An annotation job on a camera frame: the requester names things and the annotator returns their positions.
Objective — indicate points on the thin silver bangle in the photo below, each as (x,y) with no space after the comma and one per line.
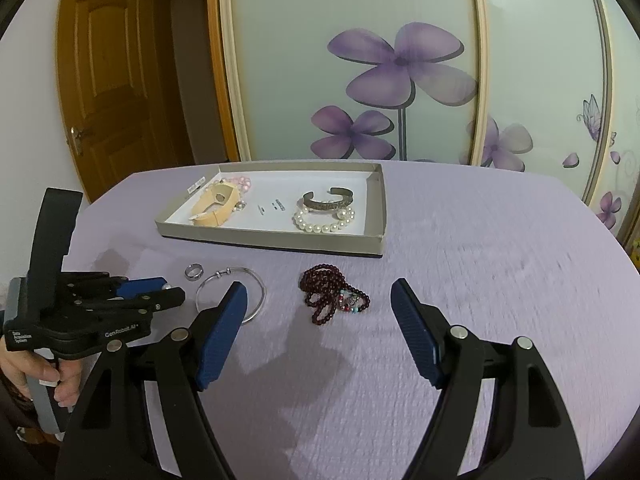
(222,273)

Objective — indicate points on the wooden door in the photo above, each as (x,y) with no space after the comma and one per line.
(115,85)

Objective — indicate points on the wardrobe door small purple flower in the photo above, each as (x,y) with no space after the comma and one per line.
(625,110)

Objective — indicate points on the wooden door frame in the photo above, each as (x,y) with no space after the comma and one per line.
(225,100)

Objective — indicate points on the person's left hand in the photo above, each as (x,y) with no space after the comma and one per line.
(30,365)

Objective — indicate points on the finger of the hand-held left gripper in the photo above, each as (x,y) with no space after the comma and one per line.
(140,285)
(160,300)

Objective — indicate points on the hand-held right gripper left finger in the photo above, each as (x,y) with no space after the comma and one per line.
(220,340)

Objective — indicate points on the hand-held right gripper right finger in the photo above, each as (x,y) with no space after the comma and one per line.
(415,330)

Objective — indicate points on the wardrobe door large purple flowers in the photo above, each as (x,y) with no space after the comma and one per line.
(300,85)

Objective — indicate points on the grey cardboard box tray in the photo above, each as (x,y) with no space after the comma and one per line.
(270,185)

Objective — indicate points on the wardrobe door butterfly print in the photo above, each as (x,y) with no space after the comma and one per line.
(540,60)

